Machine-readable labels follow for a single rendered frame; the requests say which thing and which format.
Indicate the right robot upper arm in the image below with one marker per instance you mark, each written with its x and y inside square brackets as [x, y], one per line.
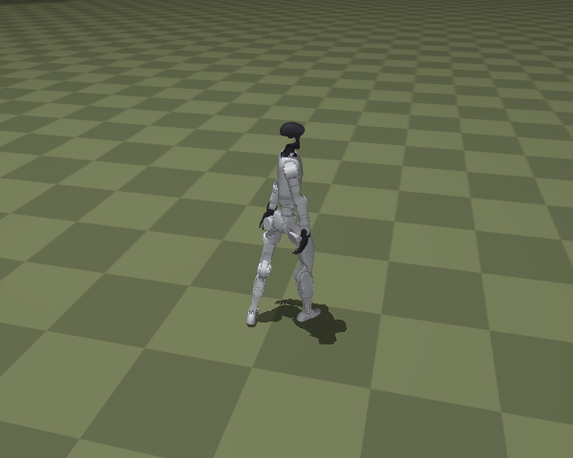
[292, 177]

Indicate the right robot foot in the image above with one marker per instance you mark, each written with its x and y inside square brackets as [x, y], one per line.
[303, 316]

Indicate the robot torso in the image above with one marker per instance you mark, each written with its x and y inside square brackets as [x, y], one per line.
[285, 216]

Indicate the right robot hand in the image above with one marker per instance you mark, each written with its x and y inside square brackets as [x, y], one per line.
[303, 242]

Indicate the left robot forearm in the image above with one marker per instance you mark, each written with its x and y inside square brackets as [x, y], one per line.
[274, 197]

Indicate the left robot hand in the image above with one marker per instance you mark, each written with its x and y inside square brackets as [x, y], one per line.
[267, 214]

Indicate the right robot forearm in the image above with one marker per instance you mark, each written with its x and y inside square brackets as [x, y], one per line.
[302, 212]

